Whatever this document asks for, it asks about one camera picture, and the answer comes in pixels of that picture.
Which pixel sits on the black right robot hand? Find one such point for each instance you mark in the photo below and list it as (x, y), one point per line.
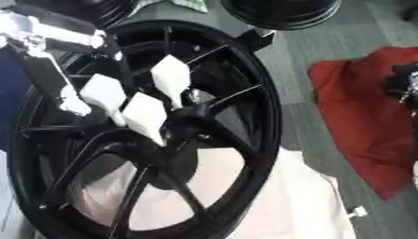
(401, 82)

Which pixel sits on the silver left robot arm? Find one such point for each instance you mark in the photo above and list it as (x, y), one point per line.
(51, 29)

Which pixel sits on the white pin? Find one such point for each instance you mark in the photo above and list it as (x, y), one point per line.
(144, 113)
(102, 91)
(170, 76)
(358, 212)

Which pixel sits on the black spoked wheel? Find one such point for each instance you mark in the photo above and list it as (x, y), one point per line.
(247, 124)

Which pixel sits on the black wheel stand bracket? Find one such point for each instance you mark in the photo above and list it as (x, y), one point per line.
(256, 39)

